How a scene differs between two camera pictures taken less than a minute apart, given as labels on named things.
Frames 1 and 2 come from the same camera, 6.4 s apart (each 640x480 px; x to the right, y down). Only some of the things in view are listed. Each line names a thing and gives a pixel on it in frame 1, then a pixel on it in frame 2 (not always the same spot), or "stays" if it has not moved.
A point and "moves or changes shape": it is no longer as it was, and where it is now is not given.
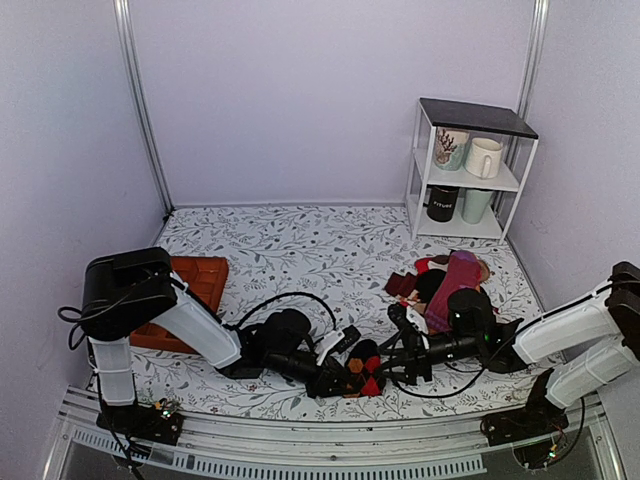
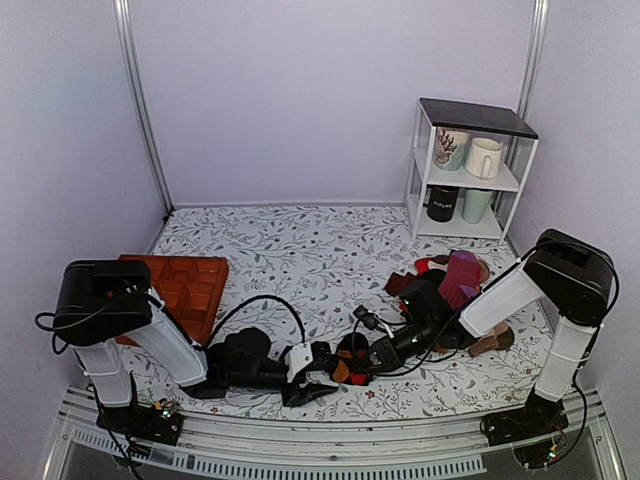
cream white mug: (483, 158) stays
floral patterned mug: (450, 148) stays
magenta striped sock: (462, 268) stays
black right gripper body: (422, 363) -> (425, 332)
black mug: (440, 201) stays
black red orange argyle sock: (363, 370) moves or changes shape
